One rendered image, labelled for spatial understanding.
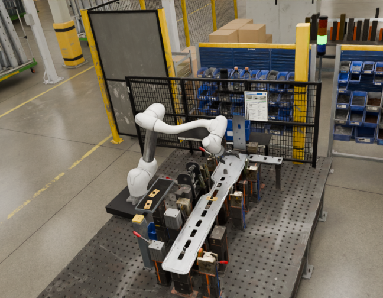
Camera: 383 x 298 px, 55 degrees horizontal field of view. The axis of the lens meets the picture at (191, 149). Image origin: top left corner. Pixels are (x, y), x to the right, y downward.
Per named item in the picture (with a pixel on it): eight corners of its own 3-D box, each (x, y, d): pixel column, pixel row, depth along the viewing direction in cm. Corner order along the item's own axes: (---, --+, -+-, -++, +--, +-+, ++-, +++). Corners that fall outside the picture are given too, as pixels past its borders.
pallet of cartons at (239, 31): (252, 92, 689) (250, 35, 635) (213, 88, 727) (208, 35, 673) (273, 70, 775) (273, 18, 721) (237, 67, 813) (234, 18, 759)
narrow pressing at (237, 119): (246, 149, 334) (244, 116, 316) (233, 148, 338) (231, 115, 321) (246, 149, 334) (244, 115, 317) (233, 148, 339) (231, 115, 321)
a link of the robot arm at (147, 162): (133, 180, 340) (143, 167, 358) (149, 185, 337) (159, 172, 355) (141, 107, 296) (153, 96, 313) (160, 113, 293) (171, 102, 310)
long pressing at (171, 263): (191, 277, 222) (191, 275, 221) (158, 268, 230) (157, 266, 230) (249, 155, 328) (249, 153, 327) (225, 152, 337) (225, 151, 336)
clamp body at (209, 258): (220, 304, 237) (216, 265, 218) (199, 298, 242) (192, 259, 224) (226, 290, 245) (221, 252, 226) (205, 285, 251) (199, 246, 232)
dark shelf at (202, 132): (267, 148, 332) (267, 145, 330) (176, 139, 366) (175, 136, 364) (272, 136, 349) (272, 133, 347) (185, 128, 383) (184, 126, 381)
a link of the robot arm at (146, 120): (153, 120, 283) (161, 113, 294) (132, 113, 287) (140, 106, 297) (151, 135, 291) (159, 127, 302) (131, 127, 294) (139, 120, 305)
